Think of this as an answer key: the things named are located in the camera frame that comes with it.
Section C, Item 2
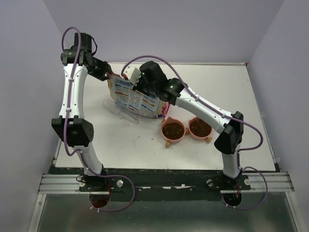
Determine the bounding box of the pet food bag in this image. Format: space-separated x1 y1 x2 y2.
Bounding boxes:
108 75 170 119

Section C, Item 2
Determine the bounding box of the clear plastic scoop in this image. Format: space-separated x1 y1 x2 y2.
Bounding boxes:
102 99 139 124

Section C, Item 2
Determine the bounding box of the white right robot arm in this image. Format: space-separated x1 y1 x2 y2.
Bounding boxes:
139 61 244 189

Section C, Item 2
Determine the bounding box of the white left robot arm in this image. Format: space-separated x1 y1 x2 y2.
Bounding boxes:
51 32 111 191

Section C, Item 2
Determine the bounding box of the pink left pet bowl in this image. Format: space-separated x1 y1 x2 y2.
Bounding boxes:
161 117 186 143

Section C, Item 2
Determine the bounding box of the pink pet bowl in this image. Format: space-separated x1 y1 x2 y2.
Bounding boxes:
188 117 213 141
161 117 186 143

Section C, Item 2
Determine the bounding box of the brown pet food kibble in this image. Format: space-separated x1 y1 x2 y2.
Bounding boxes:
162 119 211 139

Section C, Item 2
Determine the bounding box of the pink right pet bowl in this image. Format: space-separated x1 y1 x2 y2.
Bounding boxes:
188 117 213 141

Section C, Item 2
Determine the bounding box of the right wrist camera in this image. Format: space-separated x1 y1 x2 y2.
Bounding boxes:
124 66 141 86

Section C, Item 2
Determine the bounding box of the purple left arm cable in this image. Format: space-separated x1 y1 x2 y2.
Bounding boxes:
61 27 135 213

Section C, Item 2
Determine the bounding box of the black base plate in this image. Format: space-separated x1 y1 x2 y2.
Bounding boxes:
49 169 252 203

